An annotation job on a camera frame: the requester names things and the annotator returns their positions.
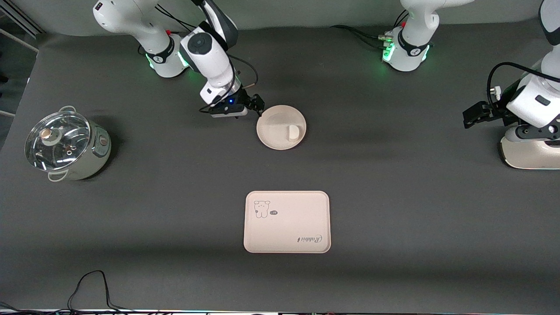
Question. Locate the white half-round bun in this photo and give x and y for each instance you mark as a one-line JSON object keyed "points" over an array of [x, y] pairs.
{"points": [[294, 133]]}

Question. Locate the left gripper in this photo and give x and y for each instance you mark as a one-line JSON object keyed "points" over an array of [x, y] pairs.
{"points": [[494, 112]]}

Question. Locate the pale green electric pot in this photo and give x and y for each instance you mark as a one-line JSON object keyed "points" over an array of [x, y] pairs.
{"points": [[98, 153]]}

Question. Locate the dark grey table cover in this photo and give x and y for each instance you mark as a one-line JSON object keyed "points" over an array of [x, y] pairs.
{"points": [[175, 218]]}

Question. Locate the aluminium frame rail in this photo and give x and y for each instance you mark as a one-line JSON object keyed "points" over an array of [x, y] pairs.
{"points": [[19, 17]]}

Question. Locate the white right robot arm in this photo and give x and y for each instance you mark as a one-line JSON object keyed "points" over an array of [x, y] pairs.
{"points": [[131, 17]]}

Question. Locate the cream white toaster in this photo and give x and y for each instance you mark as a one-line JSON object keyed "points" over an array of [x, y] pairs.
{"points": [[525, 153]]}

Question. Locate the glass pot lid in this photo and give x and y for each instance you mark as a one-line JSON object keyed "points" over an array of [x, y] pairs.
{"points": [[57, 142]]}

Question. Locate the cream rectangular rabbit tray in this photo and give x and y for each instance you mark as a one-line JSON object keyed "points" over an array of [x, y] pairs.
{"points": [[288, 227]]}

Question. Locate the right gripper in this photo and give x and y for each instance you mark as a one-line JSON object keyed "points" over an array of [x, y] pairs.
{"points": [[248, 101]]}

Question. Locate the cream round plate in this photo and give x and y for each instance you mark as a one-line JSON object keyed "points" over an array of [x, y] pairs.
{"points": [[275, 131]]}

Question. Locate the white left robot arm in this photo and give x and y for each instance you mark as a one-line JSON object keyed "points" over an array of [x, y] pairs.
{"points": [[411, 48]]}

